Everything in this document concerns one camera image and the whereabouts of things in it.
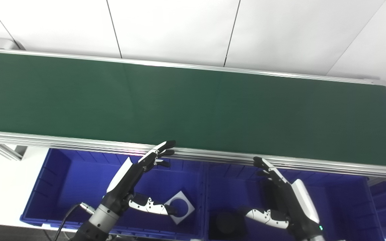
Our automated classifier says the aluminium conveyor support leg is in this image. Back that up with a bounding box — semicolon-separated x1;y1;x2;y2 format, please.
0;141;27;161

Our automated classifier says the green conveyor belt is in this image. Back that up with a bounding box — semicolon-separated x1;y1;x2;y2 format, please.
0;47;386;183

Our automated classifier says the grey square plate with hole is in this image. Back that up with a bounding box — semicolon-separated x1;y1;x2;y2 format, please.
165;191;195;225

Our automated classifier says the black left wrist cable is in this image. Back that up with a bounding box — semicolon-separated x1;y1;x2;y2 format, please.
53;202;96;241

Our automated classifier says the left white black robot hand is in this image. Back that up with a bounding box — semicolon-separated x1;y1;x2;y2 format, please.
105;141;179;216

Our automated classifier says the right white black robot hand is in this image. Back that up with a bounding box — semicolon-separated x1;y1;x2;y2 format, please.
238;157;321;240

